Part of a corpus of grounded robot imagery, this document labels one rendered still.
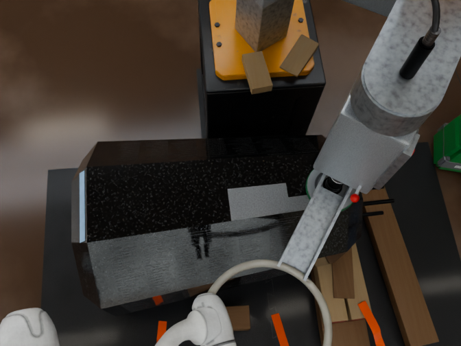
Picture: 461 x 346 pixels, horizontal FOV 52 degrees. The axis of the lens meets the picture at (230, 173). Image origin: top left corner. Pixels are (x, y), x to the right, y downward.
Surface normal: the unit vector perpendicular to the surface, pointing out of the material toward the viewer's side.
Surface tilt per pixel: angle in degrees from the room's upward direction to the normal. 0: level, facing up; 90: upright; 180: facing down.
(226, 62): 0
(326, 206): 16
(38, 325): 47
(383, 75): 0
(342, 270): 0
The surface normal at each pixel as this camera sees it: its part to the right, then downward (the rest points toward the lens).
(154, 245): 0.14, 0.38
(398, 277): 0.04, -0.37
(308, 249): -0.10, -0.14
